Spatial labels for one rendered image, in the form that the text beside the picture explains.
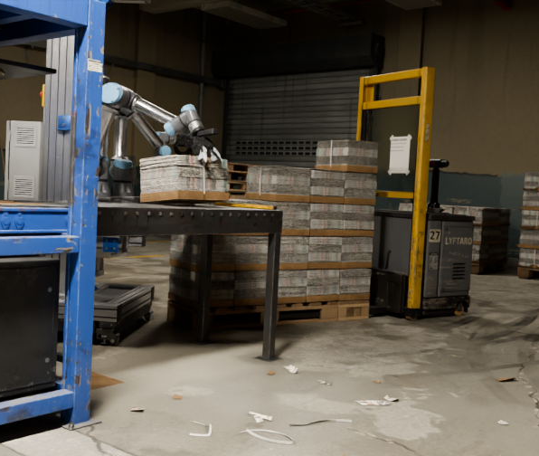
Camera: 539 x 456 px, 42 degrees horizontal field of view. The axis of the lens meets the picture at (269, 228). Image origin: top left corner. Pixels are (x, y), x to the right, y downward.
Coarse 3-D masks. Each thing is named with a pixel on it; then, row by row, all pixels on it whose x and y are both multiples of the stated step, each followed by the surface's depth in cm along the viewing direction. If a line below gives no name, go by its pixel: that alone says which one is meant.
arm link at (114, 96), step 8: (104, 88) 380; (112, 88) 379; (120, 88) 381; (104, 96) 379; (112, 96) 378; (120, 96) 380; (128, 96) 389; (104, 104) 381; (112, 104) 381; (120, 104) 384; (104, 112) 382; (112, 112) 384; (104, 120) 383; (112, 120) 387; (104, 128) 384; (104, 136) 386
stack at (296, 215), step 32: (288, 224) 478; (320, 224) 493; (192, 256) 446; (224, 256) 453; (256, 256) 466; (288, 256) 480; (320, 256) 494; (192, 288) 444; (224, 288) 455; (256, 288) 467; (288, 288) 482; (320, 288) 497; (192, 320) 444; (224, 320) 473; (256, 320) 485; (288, 320) 486; (320, 320) 498
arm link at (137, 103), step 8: (136, 96) 393; (128, 104) 393; (136, 104) 392; (144, 104) 392; (152, 104) 393; (144, 112) 392; (152, 112) 390; (160, 112) 390; (168, 112) 391; (160, 120) 390; (168, 120) 388
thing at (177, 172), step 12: (168, 156) 358; (180, 156) 356; (192, 156) 362; (144, 168) 370; (156, 168) 364; (168, 168) 359; (180, 168) 356; (192, 168) 363; (144, 180) 371; (156, 180) 365; (168, 180) 359; (180, 180) 356; (192, 180) 363; (144, 192) 370
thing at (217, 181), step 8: (208, 160) 372; (216, 160) 377; (224, 160) 381; (208, 168) 372; (216, 168) 376; (224, 168) 381; (208, 176) 371; (216, 176) 376; (224, 176) 381; (208, 184) 372; (216, 184) 376; (224, 184) 382; (208, 200) 373; (216, 200) 377; (224, 200) 381
